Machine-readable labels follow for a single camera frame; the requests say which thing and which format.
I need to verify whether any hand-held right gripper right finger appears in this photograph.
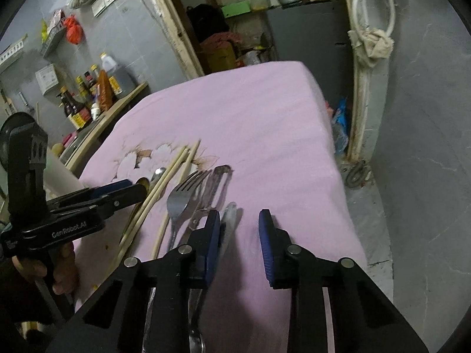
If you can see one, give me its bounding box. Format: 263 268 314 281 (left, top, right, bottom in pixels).
258 209 431 353

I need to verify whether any grey cabinet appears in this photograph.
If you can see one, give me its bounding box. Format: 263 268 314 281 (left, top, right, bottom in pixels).
265 0 354 108

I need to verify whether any pink floral tablecloth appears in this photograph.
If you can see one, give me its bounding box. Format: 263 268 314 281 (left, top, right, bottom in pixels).
72 61 369 353

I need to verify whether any large oil bottle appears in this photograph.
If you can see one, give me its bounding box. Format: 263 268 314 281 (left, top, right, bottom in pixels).
99 52 135 98

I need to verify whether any yellow plastic container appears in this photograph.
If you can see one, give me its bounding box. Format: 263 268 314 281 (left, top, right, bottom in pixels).
204 42 236 74

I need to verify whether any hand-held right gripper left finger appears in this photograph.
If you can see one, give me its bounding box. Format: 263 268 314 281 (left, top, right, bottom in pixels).
44 209 227 353

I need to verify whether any silver fork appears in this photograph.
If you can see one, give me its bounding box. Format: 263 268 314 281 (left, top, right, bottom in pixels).
152 140 202 260

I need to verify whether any golden metal spoon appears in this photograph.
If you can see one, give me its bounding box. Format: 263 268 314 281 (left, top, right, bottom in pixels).
127 177 151 229

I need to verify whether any black bag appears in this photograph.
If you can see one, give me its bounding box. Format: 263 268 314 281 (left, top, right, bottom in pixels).
186 4 229 45

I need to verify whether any knotted beige rag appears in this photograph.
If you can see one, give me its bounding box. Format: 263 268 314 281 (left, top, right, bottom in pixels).
348 27 394 69

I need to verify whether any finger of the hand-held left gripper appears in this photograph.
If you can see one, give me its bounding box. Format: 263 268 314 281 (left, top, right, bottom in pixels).
55 183 148 222
46 179 134 207

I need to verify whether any silver metal spoon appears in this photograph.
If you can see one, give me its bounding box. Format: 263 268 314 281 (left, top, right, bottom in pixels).
147 166 168 192

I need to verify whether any white wall box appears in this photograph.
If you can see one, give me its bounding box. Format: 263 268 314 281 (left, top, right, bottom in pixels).
35 63 60 96

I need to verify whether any blue snack packet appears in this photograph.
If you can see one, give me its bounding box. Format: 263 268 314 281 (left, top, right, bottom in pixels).
331 97 350 155

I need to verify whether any stainless steel fork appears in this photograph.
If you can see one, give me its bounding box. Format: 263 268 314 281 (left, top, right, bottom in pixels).
142 171 207 353
184 169 216 353

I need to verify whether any dark sauce bottle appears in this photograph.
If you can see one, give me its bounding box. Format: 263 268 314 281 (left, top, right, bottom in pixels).
58 87 92 130
84 71 99 97

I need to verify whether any person's left hand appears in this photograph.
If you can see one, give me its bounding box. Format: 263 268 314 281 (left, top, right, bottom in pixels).
13 243 79 295

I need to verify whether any white wall socket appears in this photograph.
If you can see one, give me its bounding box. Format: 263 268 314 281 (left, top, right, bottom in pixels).
92 0 120 17

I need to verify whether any worn wooden door frame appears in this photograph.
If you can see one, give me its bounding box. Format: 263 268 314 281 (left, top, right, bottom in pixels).
142 0 205 80

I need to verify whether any white hose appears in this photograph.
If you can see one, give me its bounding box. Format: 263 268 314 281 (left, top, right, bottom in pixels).
351 0 397 36

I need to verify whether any wooden counter shelf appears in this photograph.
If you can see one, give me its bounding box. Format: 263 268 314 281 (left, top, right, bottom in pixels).
66 83 150 177

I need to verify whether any green box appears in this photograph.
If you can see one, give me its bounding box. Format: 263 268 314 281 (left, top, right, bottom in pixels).
221 2 253 19

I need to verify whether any clear plastic spoon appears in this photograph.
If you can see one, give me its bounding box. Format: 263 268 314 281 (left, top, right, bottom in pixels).
221 202 238 251

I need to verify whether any red plastic bag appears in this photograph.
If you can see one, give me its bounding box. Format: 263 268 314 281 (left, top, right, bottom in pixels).
63 15 82 46

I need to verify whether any metal peeler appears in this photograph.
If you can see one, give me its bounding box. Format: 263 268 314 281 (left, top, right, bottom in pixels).
204 165 233 211

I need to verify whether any wooden chopstick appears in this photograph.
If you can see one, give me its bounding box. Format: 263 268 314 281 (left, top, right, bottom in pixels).
117 149 191 263
125 146 187 237

